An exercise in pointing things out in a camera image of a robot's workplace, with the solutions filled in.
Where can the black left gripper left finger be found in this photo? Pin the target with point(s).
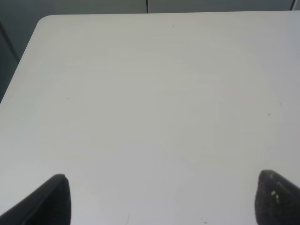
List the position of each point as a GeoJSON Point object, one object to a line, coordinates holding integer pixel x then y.
{"type": "Point", "coordinates": [50, 204]}

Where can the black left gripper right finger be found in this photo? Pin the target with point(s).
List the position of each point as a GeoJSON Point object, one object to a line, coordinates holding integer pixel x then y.
{"type": "Point", "coordinates": [277, 200]}

